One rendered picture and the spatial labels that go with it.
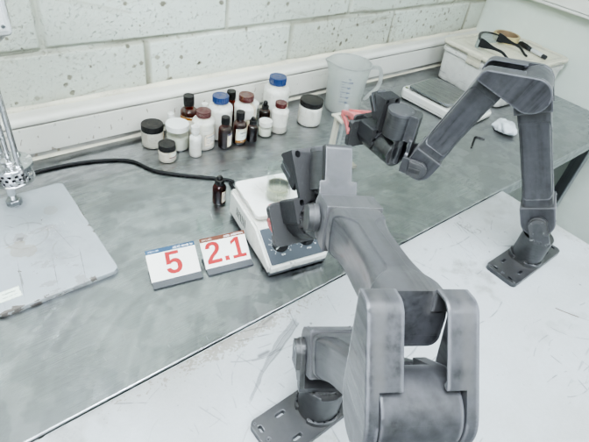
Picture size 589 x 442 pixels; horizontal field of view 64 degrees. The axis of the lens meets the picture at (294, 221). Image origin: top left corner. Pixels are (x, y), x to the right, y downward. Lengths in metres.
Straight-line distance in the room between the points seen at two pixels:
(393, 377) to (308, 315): 0.49
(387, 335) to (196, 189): 0.79
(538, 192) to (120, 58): 0.95
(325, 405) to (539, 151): 0.60
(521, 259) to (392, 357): 0.76
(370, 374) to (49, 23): 0.98
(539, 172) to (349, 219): 0.56
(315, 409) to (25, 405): 0.40
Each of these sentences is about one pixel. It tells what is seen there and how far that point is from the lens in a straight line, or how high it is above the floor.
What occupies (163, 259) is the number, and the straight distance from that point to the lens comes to 0.88.
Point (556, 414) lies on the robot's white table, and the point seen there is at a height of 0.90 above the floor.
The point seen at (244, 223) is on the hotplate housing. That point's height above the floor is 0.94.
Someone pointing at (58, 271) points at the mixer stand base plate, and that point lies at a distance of 0.92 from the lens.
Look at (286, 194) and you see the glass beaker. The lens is 0.91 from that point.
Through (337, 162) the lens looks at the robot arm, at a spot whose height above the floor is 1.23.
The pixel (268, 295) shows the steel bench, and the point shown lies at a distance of 0.86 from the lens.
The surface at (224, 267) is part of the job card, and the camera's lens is 0.90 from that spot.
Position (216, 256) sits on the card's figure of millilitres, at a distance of 0.90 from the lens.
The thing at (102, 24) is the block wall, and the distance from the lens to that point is 1.19.
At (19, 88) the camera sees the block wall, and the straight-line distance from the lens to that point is 1.19.
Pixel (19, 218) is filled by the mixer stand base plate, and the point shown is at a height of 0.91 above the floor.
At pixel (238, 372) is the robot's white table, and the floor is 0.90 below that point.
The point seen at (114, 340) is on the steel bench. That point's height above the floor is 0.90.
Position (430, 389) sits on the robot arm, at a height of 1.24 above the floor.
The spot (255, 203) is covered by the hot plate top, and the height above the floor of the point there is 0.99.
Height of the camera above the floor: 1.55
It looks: 40 degrees down
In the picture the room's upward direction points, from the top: 10 degrees clockwise
